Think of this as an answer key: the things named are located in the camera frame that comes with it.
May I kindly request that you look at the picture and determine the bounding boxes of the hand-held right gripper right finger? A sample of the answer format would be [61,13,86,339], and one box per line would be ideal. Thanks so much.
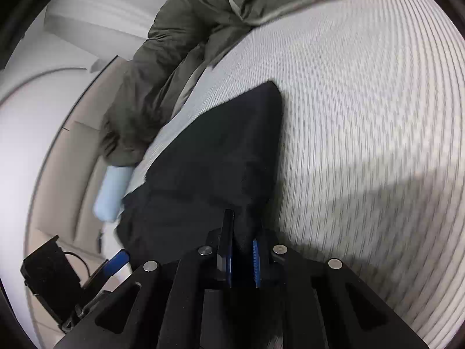
[252,229,430,349]

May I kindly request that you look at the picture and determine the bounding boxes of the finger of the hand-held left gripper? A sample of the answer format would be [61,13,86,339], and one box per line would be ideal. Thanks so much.
[82,249,130,299]

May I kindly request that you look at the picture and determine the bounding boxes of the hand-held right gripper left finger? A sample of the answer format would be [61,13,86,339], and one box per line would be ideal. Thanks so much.
[54,209,236,349]

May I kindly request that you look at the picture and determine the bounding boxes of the black pants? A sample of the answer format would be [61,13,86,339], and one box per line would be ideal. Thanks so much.
[114,80,284,266]

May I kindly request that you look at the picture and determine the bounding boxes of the light blue pillow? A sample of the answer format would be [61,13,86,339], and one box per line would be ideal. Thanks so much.
[92,165,133,222]

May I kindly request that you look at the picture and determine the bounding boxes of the beige upholstered headboard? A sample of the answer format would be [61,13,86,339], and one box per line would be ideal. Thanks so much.
[25,54,146,335]

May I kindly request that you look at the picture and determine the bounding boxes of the white patterned bed sheet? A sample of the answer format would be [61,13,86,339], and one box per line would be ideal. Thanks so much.
[124,0,465,348]

